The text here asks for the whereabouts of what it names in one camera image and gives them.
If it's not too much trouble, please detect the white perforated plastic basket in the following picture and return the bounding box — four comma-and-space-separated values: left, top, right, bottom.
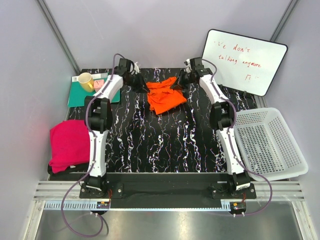
234, 107, 309, 182

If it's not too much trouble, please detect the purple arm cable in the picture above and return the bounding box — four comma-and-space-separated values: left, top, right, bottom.
199, 58, 274, 216
60, 53, 126, 238

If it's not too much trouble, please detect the yellow mug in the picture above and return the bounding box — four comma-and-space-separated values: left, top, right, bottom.
78, 72, 95, 93

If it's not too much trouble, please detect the folded black t shirt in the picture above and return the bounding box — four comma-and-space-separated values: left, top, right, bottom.
47, 163, 89, 177

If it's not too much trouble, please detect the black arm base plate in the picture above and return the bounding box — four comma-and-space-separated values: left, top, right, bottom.
79, 173, 257, 211

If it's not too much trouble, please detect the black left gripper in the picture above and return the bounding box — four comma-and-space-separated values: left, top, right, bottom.
125, 71, 151, 94

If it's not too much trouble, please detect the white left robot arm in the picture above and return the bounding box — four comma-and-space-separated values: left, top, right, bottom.
82, 57, 149, 198

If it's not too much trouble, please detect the orange t shirt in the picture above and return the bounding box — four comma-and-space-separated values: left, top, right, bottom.
146, 76, 187, 115

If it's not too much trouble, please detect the white whiteboard with red writing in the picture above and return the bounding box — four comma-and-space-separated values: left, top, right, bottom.
202, 29, 288, 97

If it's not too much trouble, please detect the folded magenta t shirt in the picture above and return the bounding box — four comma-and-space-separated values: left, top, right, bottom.
48, 119, 90, 172

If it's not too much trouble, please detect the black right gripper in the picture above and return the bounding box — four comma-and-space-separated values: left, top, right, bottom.
170, 69, 195, 91

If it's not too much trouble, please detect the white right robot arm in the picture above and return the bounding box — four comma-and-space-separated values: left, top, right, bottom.
170, 57, 251, 199

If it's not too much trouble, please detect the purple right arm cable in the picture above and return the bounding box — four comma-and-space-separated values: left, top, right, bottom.
199, 58, 274, 216

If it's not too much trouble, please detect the pink cube box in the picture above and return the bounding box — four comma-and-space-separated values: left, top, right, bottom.
93, 79, 105, 93

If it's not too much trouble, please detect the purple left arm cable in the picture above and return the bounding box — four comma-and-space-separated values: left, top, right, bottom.
60, 53, 126, 238

